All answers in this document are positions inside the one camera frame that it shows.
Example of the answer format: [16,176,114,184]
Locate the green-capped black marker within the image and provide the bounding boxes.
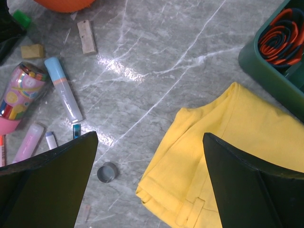
[13,9,32,29]

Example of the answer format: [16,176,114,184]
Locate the green compartment tray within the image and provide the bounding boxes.
[238,0,304,121]

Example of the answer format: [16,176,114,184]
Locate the white pen lilac cap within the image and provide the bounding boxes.
[45,132,57,150]

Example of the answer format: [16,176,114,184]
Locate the orange pen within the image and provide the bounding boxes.
[0,135,6,167]

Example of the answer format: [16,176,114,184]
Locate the beige rectangular eraser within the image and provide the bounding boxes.
[77,20,97,54]

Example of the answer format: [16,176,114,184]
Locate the dark blue pen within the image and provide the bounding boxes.
[73,123,81,139]

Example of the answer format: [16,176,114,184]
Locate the yellow folded cloth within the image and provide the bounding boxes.
[136,83,304,228]

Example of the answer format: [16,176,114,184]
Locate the small grey round lid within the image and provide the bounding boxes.
[97,162,119,183]

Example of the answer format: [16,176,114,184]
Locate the purple pink highlighter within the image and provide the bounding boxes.
[12,123,44,163]

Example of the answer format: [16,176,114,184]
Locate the pink tube of crayons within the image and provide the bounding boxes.
[0,62,49,135]

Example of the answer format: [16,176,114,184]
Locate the orange round desk organizer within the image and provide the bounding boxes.
[35,0,95,13]

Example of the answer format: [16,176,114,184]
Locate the orange navy rolled tie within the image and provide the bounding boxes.
[257,8,304,70]

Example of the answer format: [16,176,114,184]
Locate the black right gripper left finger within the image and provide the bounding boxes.
[0,132,98,228]

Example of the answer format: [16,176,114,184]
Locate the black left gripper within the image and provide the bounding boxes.
[0,0,27,64]

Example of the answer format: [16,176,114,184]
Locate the small tan eraser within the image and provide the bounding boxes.
[20,44,45,59]

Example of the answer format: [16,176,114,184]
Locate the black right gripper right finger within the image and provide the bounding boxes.
[202,133,304,228]

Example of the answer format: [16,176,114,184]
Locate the blue-capped clear highlighter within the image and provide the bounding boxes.
[44,57,83,124]

